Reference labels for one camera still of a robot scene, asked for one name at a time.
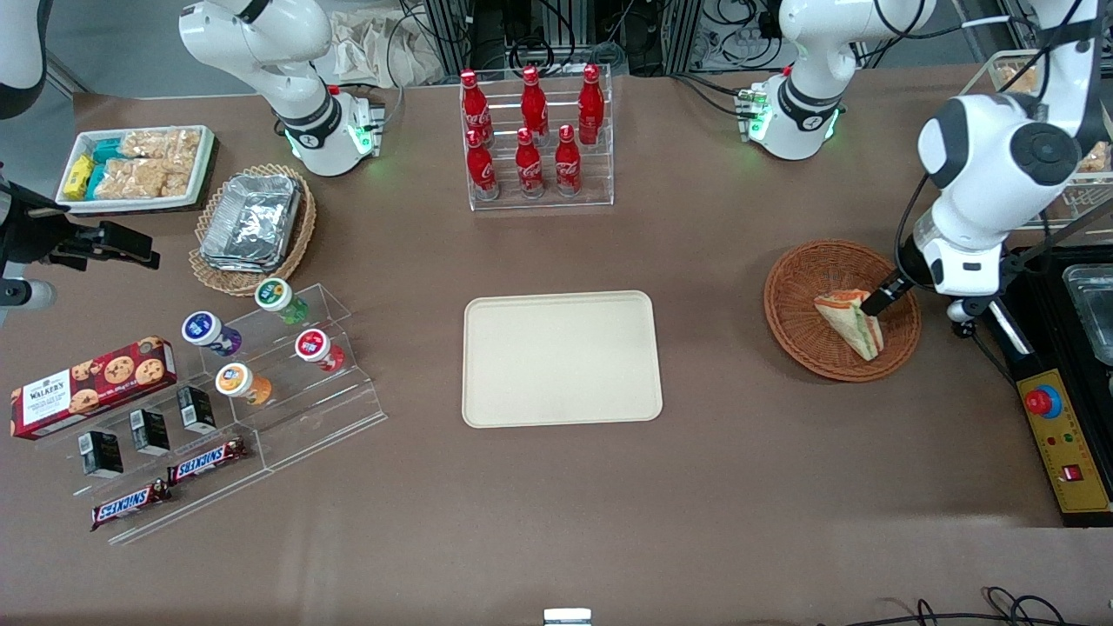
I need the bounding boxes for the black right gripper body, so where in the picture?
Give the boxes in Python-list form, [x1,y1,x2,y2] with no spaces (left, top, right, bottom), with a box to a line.
[0,184,104,267]

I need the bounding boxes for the triangular sandwich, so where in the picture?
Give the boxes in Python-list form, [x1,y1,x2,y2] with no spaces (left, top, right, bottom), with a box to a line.
[814,289,885,362]

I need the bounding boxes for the round brown wicker basket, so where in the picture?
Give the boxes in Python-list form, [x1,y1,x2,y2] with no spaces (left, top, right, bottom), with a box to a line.
[763,240,923,383]

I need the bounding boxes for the white rectangular snack tray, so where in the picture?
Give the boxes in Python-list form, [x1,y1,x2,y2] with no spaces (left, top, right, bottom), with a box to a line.
[55,124,216,215]

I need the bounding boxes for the oval tan wicker basket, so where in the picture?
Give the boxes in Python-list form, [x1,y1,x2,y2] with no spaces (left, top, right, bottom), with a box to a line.
[189,163,317,297]

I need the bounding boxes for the beige plastic tray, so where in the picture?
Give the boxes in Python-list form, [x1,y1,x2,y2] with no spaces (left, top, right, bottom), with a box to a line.
[462,290,663,430]

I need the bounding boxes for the yellow snack pack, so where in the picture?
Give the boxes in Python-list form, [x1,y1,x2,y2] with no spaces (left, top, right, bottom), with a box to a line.
[64,155,95,201]

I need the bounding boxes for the black appliance housing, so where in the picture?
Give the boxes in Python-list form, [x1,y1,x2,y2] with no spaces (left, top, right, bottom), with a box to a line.
[991,246,1113,529]

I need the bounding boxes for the purple capped small jar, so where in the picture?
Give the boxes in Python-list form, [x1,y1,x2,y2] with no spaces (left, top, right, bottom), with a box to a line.
[181,310,243,357]

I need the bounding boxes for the stack of foil trays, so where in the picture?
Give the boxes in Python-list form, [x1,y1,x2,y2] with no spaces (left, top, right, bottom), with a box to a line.
[199,174,303,273]

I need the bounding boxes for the grey metal rod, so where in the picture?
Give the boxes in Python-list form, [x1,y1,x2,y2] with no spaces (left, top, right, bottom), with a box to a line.
[1013,202,1113,262]

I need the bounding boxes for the shiny metal container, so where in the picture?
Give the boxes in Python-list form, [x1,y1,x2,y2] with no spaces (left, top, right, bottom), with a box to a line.
[1063,263,1113,366]

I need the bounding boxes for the red Walkers cookie box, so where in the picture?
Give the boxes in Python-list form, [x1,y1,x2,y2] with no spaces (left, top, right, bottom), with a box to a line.
[10,336,178,441]

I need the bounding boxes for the green capped small jar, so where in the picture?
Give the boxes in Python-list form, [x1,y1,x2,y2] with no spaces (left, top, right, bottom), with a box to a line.
[255,277,310,326]

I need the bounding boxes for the orange capped small jar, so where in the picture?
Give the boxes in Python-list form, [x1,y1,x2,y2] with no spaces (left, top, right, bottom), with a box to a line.
[215,363,272,407]

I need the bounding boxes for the small black box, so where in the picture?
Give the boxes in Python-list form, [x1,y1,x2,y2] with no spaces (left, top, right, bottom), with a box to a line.
[79,430,124,479]
[130,409,171,456]
[177,385,217,436]

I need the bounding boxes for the red capped small jar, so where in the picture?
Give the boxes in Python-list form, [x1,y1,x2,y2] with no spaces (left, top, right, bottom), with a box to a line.
[294,328,346,373]

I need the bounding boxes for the Snickers chocolate bar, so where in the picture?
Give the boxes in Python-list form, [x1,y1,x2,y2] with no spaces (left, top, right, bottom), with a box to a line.
[166,438,249,485]
[90,480,171,531]

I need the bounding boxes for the yellow control panel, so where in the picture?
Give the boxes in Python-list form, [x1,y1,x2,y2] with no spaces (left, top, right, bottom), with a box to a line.
[1017,370,1112,514]

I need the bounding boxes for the clear acrylic stepped jar stand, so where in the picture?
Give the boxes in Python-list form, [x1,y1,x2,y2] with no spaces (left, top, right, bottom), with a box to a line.
[196,283,388,472]

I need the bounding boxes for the clear acrylic stepped box stand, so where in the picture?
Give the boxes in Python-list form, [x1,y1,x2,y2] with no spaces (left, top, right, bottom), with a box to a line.
[35,383,272,547]

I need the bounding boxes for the crumpled clear plastic bags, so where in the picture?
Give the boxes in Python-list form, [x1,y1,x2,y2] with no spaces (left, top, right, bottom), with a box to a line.
[326,9,446,88]

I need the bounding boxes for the red cola bottle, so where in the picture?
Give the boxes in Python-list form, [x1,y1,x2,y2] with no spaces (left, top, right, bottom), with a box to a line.
[519,66,550,140]
[577,63,606,144]
[554,124,583,196]
[465,129,499,201]
[459,70,494,144]
[514,128,545,199]

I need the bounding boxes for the clear acrylic bottle rack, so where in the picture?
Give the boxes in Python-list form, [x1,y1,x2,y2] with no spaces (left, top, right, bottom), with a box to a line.
[458,63,615,212]

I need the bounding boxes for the black power cable with plug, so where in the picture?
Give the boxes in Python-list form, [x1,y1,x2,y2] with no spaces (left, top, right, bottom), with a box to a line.
[950,319,1020,383]

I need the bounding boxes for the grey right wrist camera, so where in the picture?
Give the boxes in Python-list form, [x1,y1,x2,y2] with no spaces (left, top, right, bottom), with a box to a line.
[0,278,58,312]

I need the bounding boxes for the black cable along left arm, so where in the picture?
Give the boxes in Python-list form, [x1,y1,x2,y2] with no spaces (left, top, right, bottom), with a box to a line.
[874,0,1098,262]

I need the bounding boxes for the white wire rack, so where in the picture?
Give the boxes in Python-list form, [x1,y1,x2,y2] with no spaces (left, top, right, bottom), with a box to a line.
[961,48,1113,231]

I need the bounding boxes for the black cables at left base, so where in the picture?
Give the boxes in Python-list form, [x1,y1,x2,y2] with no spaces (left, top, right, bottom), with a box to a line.
[670,73,750,119]

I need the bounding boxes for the thin cable at right base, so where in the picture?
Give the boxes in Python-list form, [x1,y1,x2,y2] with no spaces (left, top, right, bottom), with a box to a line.
[370,83,410,140]

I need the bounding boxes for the black looped floor cable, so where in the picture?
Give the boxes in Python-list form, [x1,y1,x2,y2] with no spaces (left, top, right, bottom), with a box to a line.
[817,587,1113,626]

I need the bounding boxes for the aluminium profile frame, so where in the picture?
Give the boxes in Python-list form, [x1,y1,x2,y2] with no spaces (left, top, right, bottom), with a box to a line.
[422,0,701,77]

